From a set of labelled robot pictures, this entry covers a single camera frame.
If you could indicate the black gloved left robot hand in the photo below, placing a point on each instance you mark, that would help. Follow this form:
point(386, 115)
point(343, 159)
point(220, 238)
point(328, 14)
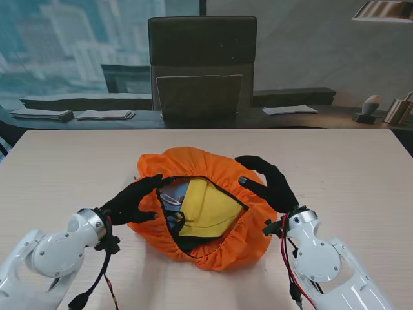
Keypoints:
point(129, 203)

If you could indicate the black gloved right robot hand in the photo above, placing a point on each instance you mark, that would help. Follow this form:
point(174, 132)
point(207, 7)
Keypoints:
point(274, 189)

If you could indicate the blue yellow black backpack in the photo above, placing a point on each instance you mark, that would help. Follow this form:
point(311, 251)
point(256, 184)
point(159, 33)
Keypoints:
point(206, 206)

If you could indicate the orange rain cover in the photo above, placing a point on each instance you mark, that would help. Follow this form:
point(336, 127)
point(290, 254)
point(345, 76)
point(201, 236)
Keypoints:
point(200, 161)

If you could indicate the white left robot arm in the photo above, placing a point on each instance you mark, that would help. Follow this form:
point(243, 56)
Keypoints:
point(42, 255)

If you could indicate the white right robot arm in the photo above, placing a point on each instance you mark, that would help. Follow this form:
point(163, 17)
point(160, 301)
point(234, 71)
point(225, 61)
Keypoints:
point(326, 258)

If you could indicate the white paper sheets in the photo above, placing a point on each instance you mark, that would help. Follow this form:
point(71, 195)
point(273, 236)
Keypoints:
point(287, 109)

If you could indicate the dark background desk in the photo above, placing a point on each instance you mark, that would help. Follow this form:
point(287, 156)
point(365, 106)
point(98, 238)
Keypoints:
point(322, 121)

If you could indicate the thin grey paper stack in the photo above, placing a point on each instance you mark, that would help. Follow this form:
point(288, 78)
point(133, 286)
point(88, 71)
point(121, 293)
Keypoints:
point(106, 114)

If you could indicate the long dark slab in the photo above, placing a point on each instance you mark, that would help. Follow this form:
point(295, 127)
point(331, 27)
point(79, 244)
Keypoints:
point(290, 96)

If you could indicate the long grey slab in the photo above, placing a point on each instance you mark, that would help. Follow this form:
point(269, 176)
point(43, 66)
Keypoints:
point(80, 101)

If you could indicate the thick grey paper stack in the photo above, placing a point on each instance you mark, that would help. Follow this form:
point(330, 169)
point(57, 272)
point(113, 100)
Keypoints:
point(42, 114)

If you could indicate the egg-shaped ornament on base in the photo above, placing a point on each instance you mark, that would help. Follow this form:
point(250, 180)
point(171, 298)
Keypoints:
point(371, 104)

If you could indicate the row of tan books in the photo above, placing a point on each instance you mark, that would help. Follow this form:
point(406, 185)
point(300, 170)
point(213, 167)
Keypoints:
point(398, 111)

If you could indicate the dark brown office chair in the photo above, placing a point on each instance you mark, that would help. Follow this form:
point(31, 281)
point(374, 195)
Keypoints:
point(200, 42)

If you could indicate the copper lamp shade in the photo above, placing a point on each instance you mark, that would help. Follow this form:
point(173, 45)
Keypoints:
point(387, 11)

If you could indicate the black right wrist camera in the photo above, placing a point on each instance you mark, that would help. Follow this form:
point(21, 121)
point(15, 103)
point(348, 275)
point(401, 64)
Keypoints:
point(272, 227)

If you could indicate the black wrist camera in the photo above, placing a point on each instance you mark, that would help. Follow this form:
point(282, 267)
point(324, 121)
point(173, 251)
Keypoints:
point(111, 243)
point(272, 227)

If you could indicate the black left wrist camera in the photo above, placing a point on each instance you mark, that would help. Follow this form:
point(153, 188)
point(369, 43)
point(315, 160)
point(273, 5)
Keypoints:
point(111, 243)

